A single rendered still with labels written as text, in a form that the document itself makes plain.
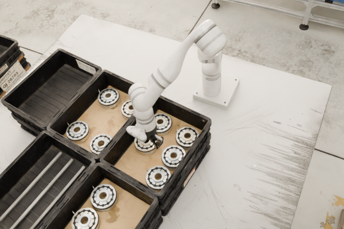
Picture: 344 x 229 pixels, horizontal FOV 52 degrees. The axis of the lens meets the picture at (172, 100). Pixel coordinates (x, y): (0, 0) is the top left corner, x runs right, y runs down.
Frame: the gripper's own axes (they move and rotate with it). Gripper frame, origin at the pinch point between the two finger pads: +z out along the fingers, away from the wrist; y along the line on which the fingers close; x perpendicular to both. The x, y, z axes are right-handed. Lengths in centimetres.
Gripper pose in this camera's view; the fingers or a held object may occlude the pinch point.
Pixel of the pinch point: (151, 142)
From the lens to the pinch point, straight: 151.0
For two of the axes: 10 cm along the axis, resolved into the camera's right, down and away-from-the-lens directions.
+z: 0.7, 6.1, 7.9
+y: -8.1, -4.3, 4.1
